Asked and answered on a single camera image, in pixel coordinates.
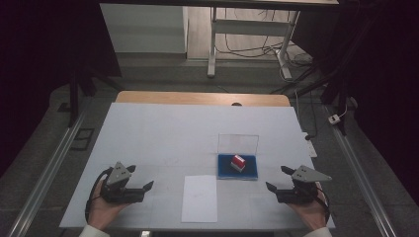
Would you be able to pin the dark curtain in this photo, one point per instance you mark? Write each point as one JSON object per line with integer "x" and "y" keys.
{"x": 385, "y": 82}
{"x": 39, "y": 59}

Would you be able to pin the white plug adapter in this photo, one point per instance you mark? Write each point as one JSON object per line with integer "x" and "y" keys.
{"x": 334, "y": 119}

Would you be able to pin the person's right hand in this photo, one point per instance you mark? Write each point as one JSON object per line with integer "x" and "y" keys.
{"x": 314, "y": 212}

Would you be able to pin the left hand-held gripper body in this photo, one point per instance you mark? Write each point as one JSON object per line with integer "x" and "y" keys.
{"x": 120, "y": 194}

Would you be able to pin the metal floor rail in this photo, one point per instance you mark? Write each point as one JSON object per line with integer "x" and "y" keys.
{"x": 46, "y": 174}
{"x": 360, "y": 184}

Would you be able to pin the large white table cover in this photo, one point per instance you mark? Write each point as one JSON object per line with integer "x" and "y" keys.
{"x": 158, "y": 138}

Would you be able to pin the white paper sheet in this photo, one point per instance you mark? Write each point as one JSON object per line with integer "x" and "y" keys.
{"x": 199, "y": 199}

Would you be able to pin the wooden table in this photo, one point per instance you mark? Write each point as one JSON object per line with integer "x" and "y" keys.
{"x": 197, "y": 98}

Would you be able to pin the black stand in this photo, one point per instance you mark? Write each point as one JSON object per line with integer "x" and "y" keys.
{"x": 332, "y": 92}
{"x": 74, "y": 95}

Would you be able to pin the red and white stamp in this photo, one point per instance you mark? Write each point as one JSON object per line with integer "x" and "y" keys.
{"x": 238, "y": 162}

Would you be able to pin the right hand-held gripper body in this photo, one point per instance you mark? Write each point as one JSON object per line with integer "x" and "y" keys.
{"x": 298, "y": 195}

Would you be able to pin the small dark knob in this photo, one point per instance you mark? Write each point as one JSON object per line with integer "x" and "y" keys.
{"x": 236, "y": 104}

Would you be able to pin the white power strip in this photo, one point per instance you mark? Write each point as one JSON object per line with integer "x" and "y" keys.
{"x": 311, "y": 148}

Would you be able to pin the white cabinet panel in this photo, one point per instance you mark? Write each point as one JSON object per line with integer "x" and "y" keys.
{"x": 145, "y": 28}

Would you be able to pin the white metal desk frame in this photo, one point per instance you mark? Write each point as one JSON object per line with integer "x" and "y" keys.
{"x": 250, "y": 27}

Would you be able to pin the black floor frame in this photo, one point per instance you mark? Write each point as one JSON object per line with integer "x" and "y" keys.
{"x": 82, "y": 139}

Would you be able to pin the person's left hand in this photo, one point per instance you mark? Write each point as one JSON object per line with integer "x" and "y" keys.
{"x": 100, "y": 212}

